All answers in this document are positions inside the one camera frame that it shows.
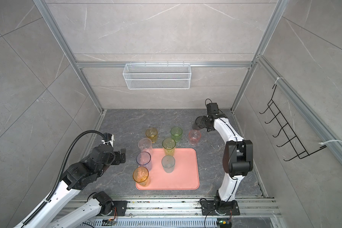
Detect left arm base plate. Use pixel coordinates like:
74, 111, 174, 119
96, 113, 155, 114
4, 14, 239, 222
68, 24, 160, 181
108, 200, 128, 217

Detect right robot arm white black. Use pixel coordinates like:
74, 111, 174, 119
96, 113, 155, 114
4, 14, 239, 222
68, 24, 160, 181
193, 101, 253, 215

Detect pink tray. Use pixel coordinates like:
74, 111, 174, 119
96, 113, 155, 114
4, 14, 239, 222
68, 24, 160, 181
135, 148, 200, 191

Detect dark grey plastic cup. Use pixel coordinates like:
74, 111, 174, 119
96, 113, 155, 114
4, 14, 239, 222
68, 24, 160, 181
192, 116, 206, 130

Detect tall yellow plastic cup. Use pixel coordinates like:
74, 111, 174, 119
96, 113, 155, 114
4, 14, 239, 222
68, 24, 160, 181
133, 167, 150, 187

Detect black wire hook rack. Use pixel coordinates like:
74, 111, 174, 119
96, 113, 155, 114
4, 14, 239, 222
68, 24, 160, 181
259, 85, 327, 162

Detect short green plastic cup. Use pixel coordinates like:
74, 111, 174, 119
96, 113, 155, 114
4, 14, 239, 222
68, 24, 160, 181
171, 126, 183, 142

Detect tall green plastic cup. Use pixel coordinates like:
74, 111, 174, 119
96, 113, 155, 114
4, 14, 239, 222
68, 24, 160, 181
162, 138, 176, 156

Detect teal plastic cup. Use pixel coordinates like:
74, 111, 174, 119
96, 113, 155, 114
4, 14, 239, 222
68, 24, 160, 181
161, 155, 175, 173

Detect short yellow plastic cup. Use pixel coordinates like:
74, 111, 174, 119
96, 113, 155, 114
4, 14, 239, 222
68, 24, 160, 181
145, 127, 158, 143

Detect white wire mesh basket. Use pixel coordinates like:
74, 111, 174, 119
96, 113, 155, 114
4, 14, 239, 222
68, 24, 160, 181
123, 63, 192, 90

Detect clear plastic cup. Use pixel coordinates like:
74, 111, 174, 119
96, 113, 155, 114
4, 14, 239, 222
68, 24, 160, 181
138, 138, 153, 155

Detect blue plastic cup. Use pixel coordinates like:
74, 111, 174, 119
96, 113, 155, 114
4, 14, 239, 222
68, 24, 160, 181
136, 151, 153, 172

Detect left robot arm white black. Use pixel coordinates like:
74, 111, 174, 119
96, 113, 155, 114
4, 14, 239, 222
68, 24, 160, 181
17, 130, 126, 228

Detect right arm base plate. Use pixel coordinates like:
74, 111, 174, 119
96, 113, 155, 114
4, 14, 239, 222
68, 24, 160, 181
199, 199, 240, 216

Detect pink plastic cup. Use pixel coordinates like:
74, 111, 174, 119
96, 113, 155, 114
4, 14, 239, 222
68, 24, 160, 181
188, 130, 201, 145

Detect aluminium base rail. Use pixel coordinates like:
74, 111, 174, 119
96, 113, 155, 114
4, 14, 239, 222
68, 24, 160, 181
44, 196, 283, 228

